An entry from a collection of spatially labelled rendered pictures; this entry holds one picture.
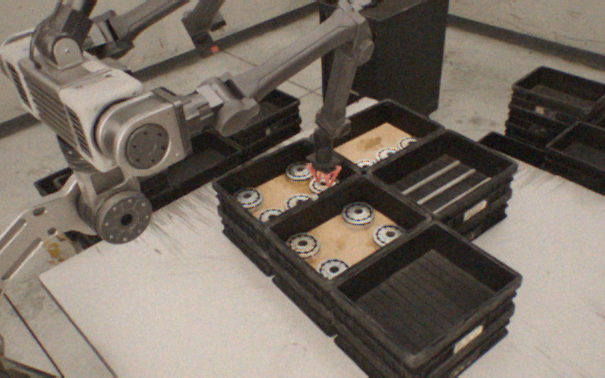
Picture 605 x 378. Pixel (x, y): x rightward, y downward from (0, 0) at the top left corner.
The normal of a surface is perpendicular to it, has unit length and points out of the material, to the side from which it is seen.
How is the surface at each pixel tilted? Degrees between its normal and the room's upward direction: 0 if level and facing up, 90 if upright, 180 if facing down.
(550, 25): 90
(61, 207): 90
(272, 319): 0
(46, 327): 0
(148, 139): 90
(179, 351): 0
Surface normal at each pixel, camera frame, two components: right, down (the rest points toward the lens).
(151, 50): 0.68, 0.42
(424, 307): -0.06, -0.79
